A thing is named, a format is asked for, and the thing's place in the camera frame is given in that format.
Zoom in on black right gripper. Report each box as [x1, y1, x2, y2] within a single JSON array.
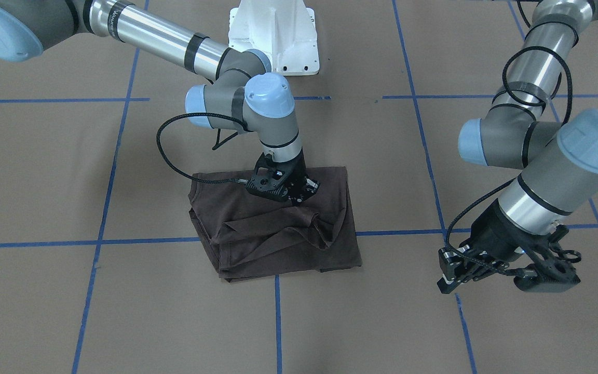
[[273, 151, 320, 207]]

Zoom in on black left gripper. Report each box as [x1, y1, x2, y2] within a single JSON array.
[[437, 199, 533, 295]]

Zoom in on dark brown t-shirt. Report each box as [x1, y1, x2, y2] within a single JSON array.
[[188, 166, 362, 282]]

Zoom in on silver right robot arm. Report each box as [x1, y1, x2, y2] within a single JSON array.
[[0, 1, 320, 206]]

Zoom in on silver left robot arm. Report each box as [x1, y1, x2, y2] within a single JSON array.
[[437, 1, 598, 294]]

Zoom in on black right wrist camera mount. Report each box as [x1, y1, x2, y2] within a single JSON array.
[[244, 154, 294, 202]]

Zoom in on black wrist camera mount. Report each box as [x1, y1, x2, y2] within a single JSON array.
[[244, 154, 294, 202], [512, 224, 582, 293]]

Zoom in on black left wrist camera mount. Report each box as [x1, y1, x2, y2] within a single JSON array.
[[512, 224, 582, 293]]

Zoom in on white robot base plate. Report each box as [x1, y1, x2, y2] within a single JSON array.
[[228, 1, 320, 76]]

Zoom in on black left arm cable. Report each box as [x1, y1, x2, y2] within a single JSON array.
[[444, 0, 575, 250]]

